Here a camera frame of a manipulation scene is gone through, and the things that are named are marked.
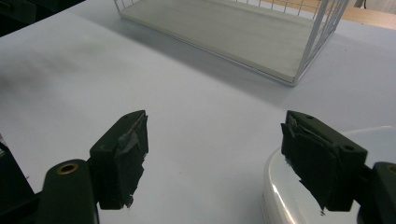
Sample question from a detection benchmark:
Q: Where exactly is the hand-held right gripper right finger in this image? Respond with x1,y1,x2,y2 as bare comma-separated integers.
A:
280,109,369,213

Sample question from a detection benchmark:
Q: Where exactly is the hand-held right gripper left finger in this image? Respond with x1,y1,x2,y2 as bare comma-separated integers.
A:
89,109,149,211

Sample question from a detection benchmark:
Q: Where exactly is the white plate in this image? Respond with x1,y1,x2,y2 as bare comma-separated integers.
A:
262,125,396,224

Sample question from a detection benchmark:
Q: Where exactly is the white wire rack shelf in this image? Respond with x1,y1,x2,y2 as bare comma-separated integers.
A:
113,0,350,87

